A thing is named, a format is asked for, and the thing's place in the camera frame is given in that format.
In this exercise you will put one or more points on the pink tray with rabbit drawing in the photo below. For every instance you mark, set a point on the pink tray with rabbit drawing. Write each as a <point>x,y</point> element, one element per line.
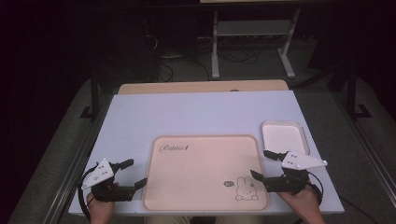
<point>202,174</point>

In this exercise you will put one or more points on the white metal stand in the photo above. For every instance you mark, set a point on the white metal stand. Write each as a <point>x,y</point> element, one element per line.
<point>255,28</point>

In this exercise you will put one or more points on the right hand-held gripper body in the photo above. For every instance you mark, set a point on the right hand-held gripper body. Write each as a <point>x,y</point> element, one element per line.
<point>291,180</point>

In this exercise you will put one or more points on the person's right hand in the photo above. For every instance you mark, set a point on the person's right hand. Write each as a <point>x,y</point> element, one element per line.
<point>299,200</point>

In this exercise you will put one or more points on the person's left hand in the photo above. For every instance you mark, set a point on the person's left hand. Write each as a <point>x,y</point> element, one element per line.
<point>100,210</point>

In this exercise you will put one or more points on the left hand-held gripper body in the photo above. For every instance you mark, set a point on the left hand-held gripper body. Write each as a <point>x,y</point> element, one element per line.
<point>106,186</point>

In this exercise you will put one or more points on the white rectangular dish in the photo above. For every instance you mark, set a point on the white rectangular dish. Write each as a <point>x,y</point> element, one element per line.
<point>283,137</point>

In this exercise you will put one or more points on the aluminium rail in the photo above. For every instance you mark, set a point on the aluminium rail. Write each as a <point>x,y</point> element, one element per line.
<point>370,155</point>
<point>71,174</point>

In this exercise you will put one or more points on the black metal stand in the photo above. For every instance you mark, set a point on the black metal stand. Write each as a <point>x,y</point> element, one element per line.
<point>93,96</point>
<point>353,96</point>

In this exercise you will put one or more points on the light wooden table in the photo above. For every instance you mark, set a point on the light wooden table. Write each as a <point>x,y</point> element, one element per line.
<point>202,87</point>

